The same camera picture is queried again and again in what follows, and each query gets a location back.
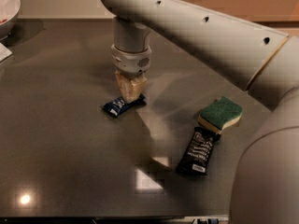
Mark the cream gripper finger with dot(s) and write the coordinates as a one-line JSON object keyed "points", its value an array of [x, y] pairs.
{"points": [[124, 85], [136, 87]]}

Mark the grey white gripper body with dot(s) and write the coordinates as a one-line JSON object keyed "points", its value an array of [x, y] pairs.
{"points": [[131, 61]]}

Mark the blue rxbar blueberry wrapper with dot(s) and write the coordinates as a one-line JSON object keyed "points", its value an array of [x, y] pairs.
{"points": [[119, 105]]}

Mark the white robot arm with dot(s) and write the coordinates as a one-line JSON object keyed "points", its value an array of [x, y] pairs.
{"points": [[257, 59]]}

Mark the black rxbar chocolate wrapper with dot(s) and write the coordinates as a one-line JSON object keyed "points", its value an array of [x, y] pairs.
{"points": [[196, 157]]}

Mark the green and yellow sponge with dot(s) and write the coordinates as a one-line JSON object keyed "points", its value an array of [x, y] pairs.
{"points": [[220, 115]]}

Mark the white paper sheet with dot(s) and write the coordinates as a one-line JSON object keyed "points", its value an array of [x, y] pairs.
{"points": [[4, 52]]}

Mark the white bowl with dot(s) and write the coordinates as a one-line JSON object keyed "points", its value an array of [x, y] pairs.
{"points": [[9, 12]]}

